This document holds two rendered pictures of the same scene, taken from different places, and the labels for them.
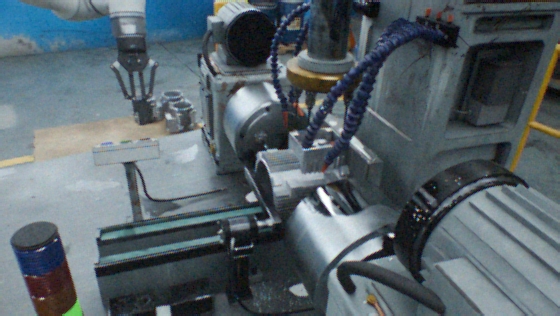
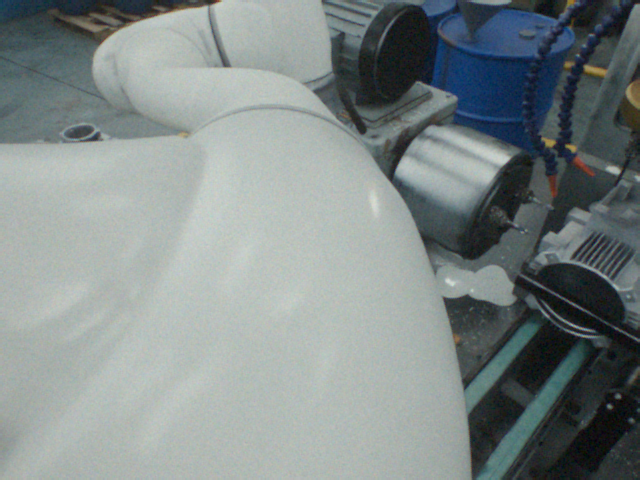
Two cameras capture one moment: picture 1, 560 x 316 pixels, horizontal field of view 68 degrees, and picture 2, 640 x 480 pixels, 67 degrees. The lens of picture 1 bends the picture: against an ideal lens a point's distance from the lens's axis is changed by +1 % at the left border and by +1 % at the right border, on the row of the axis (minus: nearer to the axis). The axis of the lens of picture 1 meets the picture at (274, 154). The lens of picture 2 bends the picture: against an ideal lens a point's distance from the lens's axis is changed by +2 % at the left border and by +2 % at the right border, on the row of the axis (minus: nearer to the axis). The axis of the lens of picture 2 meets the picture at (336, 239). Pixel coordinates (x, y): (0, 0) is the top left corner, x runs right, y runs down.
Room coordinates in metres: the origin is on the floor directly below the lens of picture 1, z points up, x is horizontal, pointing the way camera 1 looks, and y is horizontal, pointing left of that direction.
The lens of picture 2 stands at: (0.56, 0.63, 1.66)
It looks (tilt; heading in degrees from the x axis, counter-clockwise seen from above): 42 degrees down; 334
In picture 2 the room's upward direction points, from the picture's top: straight up
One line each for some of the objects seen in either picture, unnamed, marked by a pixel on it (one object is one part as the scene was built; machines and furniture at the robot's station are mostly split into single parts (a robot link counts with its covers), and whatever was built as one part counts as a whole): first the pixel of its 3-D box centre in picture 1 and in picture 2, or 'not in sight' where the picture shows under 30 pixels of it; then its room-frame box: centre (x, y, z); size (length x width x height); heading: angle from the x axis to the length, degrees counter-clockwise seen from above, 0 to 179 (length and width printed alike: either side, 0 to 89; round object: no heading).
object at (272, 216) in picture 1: (260, 196); (587, 315); (0.85, 0.03, 1.01); 0.26 x 0.04 x 0.03; 20
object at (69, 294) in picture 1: (53, 293); not in sight; (0.45, 0.34, 1.10); 0.06 x 0.06 x 0.04
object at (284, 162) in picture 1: (300, 183); (599, 270); (0.91, -0.07, 1.02); 0.20 x 0.19 x 0.19; 110
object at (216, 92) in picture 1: (243, 107); (359, 159); (1.47, 0.13, 0.99); 0.35 x 0.31 x 0.37; 20
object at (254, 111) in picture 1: (261, 120); (441, 181); (1.24, 0.05, 1.04); 0.37 x 0.25 x 0.25; 20
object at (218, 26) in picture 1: (231, 62); (340, 95); (1.50, 0.17, 1.16); 0.33 x 0.26 x 0.42; 20
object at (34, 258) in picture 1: (39, 249); not in sight; (0.45, 0.34, 1.19); 0.06 x 0.06 x 0.04
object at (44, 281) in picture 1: (46, 272); not in sight; (0.45, 0.34, 1.14); 0.06 x 0.06 x 0.04
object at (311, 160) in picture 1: (316, 150); (630, 221); (0.93, -0.11, 1.11); 0.12 x 0.11 x 0.07; 110
